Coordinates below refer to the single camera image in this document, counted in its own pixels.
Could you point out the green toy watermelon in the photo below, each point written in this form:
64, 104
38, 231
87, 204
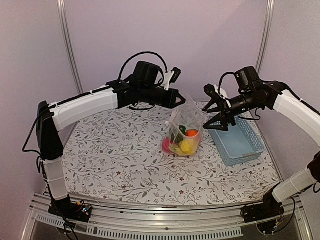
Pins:
176, 138

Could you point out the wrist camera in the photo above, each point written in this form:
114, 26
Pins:
214, 92
171, 77

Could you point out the aluminium frame post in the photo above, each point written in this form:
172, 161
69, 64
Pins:
265, 34
68, 45

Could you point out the floral patterned table mat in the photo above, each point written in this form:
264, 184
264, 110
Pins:
117, 155

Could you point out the aluminium front rail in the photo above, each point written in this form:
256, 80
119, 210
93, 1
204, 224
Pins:
116, 220

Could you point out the left aluminium frame post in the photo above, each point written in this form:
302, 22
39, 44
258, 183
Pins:
68, 45

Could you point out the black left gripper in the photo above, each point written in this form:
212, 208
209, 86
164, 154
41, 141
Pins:
170, 103

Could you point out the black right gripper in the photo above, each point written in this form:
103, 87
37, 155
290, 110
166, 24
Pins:
226, 114

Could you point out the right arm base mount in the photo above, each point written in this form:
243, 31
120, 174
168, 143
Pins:
267, 215

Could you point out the red toy apple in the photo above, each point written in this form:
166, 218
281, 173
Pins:
166, 143

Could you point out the clear zip top bag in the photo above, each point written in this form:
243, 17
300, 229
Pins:
190, 116

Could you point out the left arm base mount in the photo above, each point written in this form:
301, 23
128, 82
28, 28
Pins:
79, 211

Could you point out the yellow toy bell pepper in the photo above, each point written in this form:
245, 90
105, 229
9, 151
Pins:
188, 146

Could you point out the yellow toy banana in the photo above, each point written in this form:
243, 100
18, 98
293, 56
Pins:
176, 149

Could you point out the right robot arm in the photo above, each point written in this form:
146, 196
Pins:
255, 93

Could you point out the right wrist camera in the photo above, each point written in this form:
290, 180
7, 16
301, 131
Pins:
214, 92

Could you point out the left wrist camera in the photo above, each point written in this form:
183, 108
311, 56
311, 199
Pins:
171, 77

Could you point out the green toy bell pepper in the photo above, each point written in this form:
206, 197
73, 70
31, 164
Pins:
183, 129

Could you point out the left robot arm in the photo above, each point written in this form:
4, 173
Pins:
147, 84

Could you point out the light blue plastic basket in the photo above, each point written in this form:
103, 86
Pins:
240, 144

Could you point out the orange toy orange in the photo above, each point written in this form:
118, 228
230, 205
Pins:
191, 132

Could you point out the right aluminium frame post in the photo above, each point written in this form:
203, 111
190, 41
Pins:
265, 34

